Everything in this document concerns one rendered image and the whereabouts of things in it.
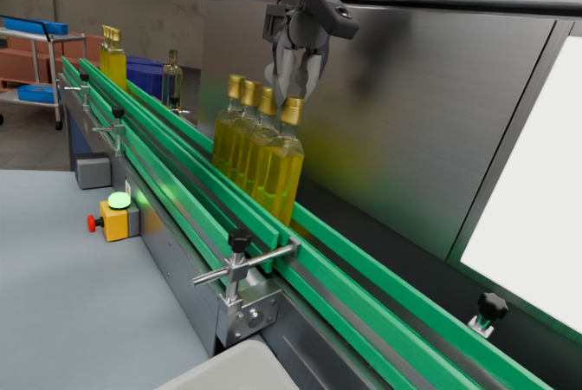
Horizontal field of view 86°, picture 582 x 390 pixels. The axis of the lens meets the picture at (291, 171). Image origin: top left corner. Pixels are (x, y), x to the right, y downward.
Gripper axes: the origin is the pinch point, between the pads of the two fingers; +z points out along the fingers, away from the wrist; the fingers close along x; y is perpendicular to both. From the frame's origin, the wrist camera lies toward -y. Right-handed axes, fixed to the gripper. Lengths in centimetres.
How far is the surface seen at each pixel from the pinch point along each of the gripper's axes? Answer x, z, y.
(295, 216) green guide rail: -3.3, 21.0, -3.0
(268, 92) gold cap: 2.3, -0.4, 4.6
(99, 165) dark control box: 25, 33, 53
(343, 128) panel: -12.0, 4.2, -1.0
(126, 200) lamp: 21.7, 30.7, 27.1
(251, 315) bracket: 10.2, 29.5, -14.0
